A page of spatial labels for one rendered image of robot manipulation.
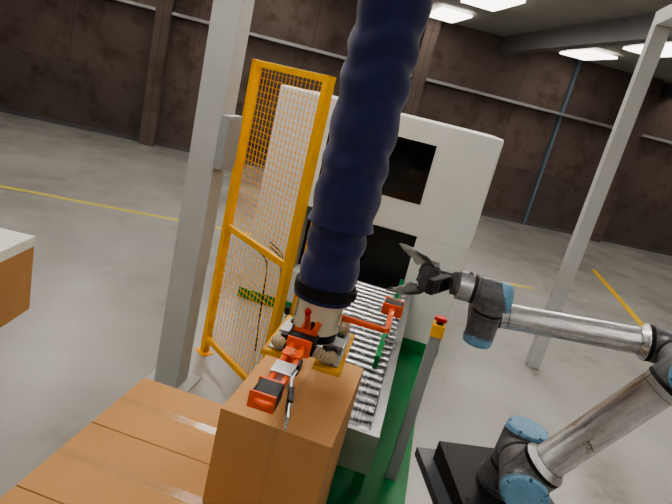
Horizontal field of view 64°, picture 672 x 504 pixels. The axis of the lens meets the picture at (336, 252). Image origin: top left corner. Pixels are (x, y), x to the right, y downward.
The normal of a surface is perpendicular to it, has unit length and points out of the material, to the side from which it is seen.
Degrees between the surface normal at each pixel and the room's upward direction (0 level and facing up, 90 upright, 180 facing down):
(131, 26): 90
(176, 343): 90
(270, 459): 90
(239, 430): 90
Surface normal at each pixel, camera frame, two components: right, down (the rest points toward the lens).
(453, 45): 0.11, 0.31
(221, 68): -0.21, 0.24
